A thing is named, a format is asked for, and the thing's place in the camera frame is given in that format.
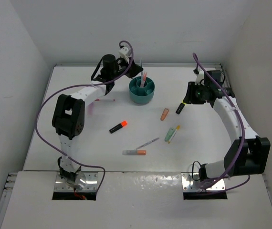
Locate purple correction tape dispenser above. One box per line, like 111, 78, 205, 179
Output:
87, 104, 94, 115

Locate green correction tape dispenser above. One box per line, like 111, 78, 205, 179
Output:
165, 127, 176, 142

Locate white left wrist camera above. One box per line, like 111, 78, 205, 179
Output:
118, 46, 132, 64

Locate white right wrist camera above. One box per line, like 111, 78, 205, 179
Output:
193, 69, 205, 84

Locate pink-capped white pen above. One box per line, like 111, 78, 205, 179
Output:
95, 98, 115, 102

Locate yellow-capped white marker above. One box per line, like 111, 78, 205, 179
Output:
167, 125, 180, 144

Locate black cable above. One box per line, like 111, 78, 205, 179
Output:
192, 161, 203, 184

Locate grey purple ballpoint pen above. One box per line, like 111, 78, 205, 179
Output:
135, 137, 160, 150

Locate black orange-capped highlighter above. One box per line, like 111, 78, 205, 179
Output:
109, 121, 127, 134

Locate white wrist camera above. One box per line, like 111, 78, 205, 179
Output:
118, 46, 132, 64
193, 69, 205, 84

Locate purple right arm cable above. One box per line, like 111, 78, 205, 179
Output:
192, 52, 251, 193

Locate aluminium table edge rail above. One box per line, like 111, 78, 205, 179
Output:
216, 63, 256, 170

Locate clear orange lead case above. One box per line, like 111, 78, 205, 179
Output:
122, 149, 146, 156

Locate black yellow-capped highlighter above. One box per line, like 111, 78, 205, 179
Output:
176, 103, 185, 114

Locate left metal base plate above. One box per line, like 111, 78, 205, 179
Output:
54, 172, 98, 192

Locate orange correction tape dispenser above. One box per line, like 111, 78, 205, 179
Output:
160, 108, 169, 121

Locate metal base plate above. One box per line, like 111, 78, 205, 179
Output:
180, 172, 226, 191
54, 172, 98, 192

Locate teal round desk organizer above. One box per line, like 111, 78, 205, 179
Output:
129, 76, 155, 105

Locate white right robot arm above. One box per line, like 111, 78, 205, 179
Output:
183, 69, 271, 183

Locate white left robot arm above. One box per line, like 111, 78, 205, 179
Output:
52, 54, 143, 189

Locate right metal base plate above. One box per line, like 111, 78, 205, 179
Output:
180, 172, 226, 191

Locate pink double-ended marker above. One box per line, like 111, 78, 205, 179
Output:
140, 72, 146, 88

